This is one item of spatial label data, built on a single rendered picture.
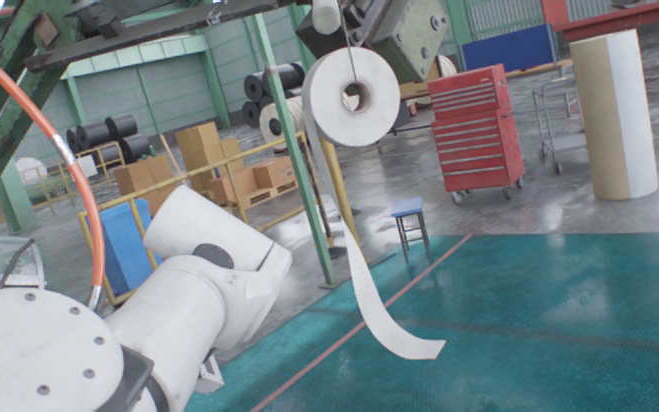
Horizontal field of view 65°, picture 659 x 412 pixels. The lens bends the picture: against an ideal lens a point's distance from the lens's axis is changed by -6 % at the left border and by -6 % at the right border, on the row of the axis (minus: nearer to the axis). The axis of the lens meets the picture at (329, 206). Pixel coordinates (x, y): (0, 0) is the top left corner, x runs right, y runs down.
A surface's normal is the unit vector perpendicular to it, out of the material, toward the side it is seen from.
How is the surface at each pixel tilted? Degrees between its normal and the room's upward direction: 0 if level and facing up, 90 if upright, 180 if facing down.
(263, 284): 48
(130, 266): 93
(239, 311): 110
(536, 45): 90
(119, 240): 93
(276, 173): 90
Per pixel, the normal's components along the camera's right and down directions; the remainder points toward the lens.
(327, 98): 0.37, 0.11
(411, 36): 0.71, -0.04
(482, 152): -0.56, 0.31
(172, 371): 0.89, -0.39
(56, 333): 0.44, -0.83
